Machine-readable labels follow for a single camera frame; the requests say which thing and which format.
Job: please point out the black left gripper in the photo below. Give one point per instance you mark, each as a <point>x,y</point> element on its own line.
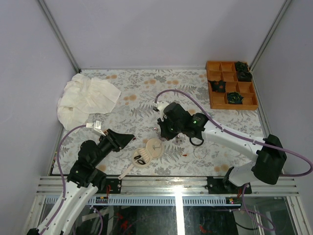
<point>121,140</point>

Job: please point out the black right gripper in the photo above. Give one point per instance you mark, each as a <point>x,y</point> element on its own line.
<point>162,121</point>

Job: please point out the beige round jewelry case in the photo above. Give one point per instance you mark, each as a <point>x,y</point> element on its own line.
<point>142,157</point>

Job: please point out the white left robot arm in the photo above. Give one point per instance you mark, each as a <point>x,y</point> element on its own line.
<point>81,184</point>

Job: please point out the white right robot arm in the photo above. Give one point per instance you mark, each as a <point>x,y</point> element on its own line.
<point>266,160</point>

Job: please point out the floral patterned table mat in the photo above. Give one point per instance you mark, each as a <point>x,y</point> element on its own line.
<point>134,114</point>

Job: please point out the black flower orange dots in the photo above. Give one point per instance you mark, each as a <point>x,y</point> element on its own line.
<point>218,86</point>

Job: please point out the crumpled white cloth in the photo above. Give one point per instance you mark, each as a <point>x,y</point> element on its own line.
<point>84,96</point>

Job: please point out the black flower yellow green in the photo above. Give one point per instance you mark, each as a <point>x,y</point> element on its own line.
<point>234,98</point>

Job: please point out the wooden compartment tray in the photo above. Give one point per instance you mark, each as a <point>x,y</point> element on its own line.
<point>225,71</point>

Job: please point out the black fabric flower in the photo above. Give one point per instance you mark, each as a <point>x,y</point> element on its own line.
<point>241,66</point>
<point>244,76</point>

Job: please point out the black fabric flower top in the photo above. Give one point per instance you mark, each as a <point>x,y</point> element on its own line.
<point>241,66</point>

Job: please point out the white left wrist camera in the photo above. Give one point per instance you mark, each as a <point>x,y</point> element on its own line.
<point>96,128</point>

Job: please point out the aluminium front rail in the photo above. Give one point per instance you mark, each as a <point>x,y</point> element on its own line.
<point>191,186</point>

